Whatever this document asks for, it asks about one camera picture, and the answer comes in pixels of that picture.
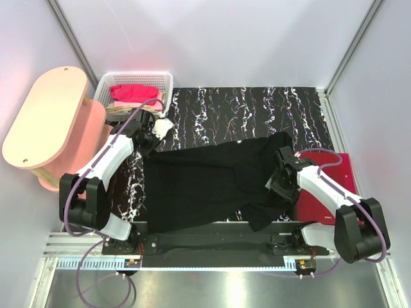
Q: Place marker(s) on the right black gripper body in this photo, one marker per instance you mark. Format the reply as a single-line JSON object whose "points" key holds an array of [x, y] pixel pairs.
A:
{"points": [[287, 190]]}

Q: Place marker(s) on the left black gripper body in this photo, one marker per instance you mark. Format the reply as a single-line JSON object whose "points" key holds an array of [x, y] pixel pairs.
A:
{"points": [[150, 142]]}

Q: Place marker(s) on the black t-shirt with daisy print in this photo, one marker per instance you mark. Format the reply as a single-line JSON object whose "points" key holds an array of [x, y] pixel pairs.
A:
{"points": [[197, 186]]}

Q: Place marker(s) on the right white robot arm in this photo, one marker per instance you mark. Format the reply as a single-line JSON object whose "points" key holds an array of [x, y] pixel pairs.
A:
{"points": [[359, 232]]}

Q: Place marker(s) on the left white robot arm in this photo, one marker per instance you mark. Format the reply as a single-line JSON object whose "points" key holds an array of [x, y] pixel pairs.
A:
{"points": [[84, 205]]}

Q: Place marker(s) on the light pink garment in basket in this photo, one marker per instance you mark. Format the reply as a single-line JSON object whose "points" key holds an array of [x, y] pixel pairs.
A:
{"points": [[153, 105]]}

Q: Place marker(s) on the folded red t-shirt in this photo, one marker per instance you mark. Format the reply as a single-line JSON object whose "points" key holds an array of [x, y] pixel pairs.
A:
{"points": [[308, 208]]}

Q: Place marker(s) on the beige garment in basket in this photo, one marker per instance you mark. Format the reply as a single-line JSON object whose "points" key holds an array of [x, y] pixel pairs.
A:
{"points": [[125, 110]]}

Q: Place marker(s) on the magenta t-shirt in basket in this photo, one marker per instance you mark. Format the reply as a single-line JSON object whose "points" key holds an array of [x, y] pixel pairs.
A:
{"points": [[134, 92]]}

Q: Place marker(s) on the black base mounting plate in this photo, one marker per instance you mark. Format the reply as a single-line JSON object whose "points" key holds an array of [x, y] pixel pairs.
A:
{"points": [[275, 239]]}

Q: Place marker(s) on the white plastic laundry basket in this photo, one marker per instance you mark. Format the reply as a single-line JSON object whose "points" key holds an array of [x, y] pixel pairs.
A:
{"points": [[161, 80]]}

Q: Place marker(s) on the black marbled table mat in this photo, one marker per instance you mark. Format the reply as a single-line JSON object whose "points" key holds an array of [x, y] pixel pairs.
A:
{"points": [[213, 115]]}

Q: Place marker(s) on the pink three-tier wooden shelf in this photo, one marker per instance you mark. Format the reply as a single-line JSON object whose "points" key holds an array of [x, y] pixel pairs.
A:
{"points": [[58, 129]]}

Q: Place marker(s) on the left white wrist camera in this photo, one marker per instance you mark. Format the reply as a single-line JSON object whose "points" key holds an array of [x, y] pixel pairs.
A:
{"points": [[162, 127]]}

